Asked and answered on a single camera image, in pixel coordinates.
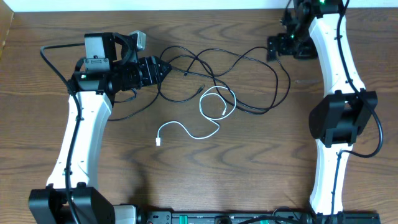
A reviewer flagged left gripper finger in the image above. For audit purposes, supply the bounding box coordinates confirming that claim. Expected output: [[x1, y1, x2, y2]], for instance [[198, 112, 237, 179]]
[[157, 60, 172, 73], [155, 70, 170, 84]]

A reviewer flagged white USB cable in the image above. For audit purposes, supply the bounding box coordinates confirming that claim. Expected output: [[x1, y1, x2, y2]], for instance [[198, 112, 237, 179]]
[[155, 85, 237, 147]]

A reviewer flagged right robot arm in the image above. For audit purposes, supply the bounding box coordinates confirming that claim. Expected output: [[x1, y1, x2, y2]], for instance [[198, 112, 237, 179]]
[[267, 0, 383, 223]]

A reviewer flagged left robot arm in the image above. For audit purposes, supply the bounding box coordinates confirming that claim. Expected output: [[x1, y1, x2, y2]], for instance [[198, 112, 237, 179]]
[[28, 30, 171, 223]]

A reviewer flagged grey box at base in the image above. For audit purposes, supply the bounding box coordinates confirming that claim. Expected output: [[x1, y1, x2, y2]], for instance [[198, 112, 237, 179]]
[[113, 205, 137, 224]]

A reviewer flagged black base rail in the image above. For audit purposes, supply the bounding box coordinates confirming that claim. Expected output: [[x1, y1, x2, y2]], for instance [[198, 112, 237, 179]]
[[136, 210, 381, 224]]

